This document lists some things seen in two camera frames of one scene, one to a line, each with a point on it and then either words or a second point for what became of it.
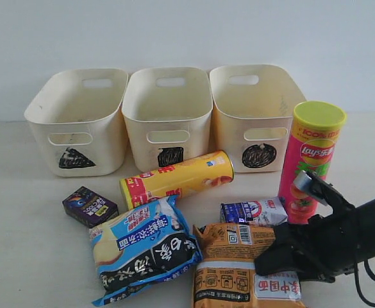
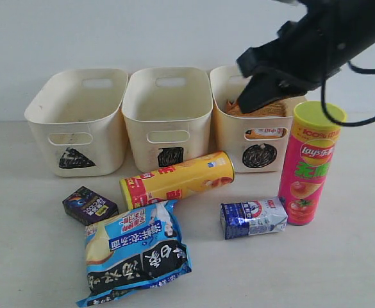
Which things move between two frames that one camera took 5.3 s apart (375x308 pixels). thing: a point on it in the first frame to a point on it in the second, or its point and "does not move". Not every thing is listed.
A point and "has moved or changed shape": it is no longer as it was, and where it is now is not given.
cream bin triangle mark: x=77 y=117 does not move
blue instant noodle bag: x=141 y=248 has moved or changed shape
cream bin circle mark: x=259 y=155 does not move
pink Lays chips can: x=313 y=138 does not move
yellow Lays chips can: x=202 y=172 does not move
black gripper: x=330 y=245 to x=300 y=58
